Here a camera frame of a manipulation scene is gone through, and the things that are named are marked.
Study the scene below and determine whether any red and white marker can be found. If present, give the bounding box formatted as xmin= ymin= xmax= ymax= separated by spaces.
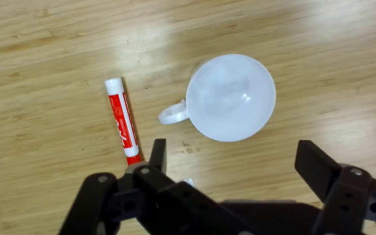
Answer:
xmin=104 ymin=78 xmax=142 ymax=166

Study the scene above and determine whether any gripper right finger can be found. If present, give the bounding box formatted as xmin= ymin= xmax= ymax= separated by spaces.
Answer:
xmin=294 ymin=140 xmax=376 ymax=235

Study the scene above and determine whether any white mug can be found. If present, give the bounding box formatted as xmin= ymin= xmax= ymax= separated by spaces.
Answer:
xmin=158 ymin=54 xmax=276 ymax=142

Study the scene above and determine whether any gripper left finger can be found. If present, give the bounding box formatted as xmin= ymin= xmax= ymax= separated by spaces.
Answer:
xmin=57 ymin=138 xmax=250 ymax=235

